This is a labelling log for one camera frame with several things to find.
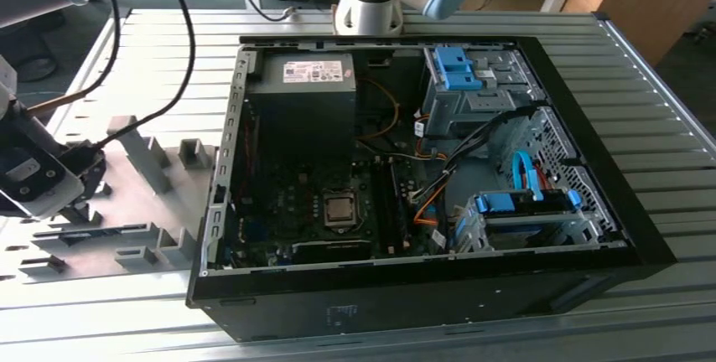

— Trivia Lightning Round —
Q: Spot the grey parts rack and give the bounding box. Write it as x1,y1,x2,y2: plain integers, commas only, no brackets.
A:
19,115,220,286

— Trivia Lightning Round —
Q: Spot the green motherboard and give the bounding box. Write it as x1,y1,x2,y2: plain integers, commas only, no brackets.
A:
223,154,451,269

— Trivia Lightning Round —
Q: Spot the grey power supply unit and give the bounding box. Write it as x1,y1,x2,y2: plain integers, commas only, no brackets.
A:
248,52,359,149

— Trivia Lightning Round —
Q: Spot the silver CPU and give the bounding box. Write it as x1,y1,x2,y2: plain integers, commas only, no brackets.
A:
327,197,357,223

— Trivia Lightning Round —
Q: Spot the black graphics card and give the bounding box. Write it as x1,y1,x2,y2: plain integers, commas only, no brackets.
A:
290,239,375,263

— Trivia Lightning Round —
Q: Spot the black PC case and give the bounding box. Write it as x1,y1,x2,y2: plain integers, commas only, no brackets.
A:
184,34,678,343

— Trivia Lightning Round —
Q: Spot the blue plastic drive carrier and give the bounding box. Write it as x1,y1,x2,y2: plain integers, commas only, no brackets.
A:
445,69,498,91
433,46,477,75

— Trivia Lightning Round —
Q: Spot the grey metal drive cage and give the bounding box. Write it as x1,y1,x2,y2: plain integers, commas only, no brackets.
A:
422,45,548,142

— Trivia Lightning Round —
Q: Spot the hard disk in blue carrier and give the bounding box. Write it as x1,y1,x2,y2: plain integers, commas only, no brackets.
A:
471,189,582,217

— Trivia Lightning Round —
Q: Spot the perforated metal disk bay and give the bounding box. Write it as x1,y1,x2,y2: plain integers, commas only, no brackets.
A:
451,106,625,254

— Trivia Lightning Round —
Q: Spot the wooden cabinet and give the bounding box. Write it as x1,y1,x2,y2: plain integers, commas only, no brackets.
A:
592,0,716,68

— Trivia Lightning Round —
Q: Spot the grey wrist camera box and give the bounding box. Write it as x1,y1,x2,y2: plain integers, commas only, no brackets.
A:
0,147,85,219

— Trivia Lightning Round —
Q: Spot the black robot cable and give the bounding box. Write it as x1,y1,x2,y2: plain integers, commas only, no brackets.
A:
24,0,123,115
97,0,196,149

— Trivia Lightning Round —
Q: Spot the CPU socket metal frame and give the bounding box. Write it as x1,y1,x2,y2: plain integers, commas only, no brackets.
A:
319,188,363,234

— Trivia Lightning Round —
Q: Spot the orange yellow power wire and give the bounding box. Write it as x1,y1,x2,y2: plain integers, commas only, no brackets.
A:
357,79,402,141

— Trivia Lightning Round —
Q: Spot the orange red wire bundle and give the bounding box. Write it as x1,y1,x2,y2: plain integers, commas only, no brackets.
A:
411,181,449,227

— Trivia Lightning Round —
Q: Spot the black cable bundle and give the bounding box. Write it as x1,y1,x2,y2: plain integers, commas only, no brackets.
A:
417,108,533,208

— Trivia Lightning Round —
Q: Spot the blue SATA cable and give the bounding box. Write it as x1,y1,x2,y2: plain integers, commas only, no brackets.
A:
512,150,548,202

